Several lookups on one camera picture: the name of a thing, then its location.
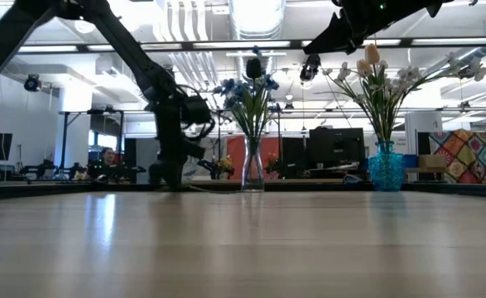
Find black camera cable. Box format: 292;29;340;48
175;84;218;142

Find dark artificial tulip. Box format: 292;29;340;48
244;56;264;140

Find clear glass vase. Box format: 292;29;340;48
241;135;266;193

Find yellow artificial flowers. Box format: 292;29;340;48
216;155;236;175

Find orange partition panel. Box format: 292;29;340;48
225;135;284;181

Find silver ventilation duct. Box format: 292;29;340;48
229;0;287;39

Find colourful patchwork quilt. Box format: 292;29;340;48
427;128;486;185

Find red artificial flowers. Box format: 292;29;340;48
266;151;281;174

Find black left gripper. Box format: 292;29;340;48
148;99;207;190

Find black overhead camera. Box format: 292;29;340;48
299;52;322;83

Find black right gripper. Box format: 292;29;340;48
302;0;397;55

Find cardboard box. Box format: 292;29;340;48
416;153;447;170

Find blue glass vase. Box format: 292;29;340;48
368;141;406;193

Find black ceiling camera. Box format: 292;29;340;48
22;73;44;94

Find white column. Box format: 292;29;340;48
403;110;445;157

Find black frame stand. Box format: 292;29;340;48
58;108;126;183

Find white artificial flower spray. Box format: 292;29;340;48
385;51;486;144
322;60;387;144

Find person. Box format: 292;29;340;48
85;147;123;182

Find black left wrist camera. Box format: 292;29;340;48
181;95;212;126

